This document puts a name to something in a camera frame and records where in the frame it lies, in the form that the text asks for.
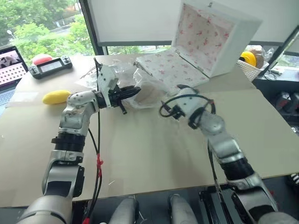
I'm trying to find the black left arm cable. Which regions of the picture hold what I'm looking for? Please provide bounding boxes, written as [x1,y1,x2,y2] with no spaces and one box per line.
[86,57,105,224]

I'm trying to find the white box with floral lining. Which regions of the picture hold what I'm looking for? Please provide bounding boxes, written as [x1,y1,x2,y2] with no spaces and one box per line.
[135,0,263,94]

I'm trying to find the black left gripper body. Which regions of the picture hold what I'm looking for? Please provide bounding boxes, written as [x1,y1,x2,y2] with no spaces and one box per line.
[107,87,128,115]

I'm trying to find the red rounded object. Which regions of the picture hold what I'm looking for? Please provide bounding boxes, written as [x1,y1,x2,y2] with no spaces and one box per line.
[32,53,53,66]

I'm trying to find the black controller with screen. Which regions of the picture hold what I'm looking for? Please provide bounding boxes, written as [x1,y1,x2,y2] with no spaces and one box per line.
[28,56,73,80]

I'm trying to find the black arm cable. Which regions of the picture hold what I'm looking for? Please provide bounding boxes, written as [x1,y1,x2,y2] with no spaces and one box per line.
[159,94,223,203]
[86,57,105,224]

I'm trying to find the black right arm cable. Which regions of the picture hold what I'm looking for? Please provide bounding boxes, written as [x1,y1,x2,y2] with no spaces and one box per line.
[159,94,223,203]

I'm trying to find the clear plastic bag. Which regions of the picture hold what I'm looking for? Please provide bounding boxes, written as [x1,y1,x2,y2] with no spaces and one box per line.
[80,59,180,110]

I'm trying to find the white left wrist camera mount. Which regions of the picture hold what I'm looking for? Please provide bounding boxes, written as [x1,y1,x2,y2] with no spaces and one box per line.
[97,64,120,108]

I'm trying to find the black power tools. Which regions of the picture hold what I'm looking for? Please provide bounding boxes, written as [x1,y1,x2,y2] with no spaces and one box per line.
[275,91,299,114]

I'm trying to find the brown round object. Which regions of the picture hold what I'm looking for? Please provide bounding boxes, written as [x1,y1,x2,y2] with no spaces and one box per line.
[247,45,266,68]

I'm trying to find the white board panel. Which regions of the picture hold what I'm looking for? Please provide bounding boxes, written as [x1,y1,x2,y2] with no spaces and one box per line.
[87,0,299,47]

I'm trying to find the yellow mango toy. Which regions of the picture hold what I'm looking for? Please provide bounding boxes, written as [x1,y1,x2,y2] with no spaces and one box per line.
[42,90,72,105]

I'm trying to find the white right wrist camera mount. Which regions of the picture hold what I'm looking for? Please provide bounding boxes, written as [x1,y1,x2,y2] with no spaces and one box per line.
[174,86,206,117]

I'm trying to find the open laptop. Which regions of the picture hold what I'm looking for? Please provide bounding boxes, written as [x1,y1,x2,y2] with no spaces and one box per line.
[0,46,28,117]

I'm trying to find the yellow round object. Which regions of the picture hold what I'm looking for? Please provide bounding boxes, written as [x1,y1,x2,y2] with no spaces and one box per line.
[240,51,258,69]

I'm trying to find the black metal frame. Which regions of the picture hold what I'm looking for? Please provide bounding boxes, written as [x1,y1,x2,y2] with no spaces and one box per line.
[198,184,237,224]

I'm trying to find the grey rounded shape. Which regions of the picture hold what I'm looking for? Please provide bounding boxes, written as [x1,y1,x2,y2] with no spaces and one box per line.
[108,197,140,224]
[168,193,199,224]

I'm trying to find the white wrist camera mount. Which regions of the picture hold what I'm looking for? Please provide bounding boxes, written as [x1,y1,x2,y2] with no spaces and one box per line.
[174,86,206,117]
[97,64,120,108]

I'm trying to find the black white striped object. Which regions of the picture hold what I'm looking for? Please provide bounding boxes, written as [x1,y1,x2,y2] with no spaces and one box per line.
[287,172,299,187]

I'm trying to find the beige cap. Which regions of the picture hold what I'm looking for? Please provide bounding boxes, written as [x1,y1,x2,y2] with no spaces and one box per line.
[134,84,164,106]

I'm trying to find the black window frame post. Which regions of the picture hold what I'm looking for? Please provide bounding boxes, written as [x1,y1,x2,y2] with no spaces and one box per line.
[79,0,108,56]

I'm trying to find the white perforated basket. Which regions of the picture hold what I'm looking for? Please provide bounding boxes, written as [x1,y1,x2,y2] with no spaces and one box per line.
[235,58,270,82]

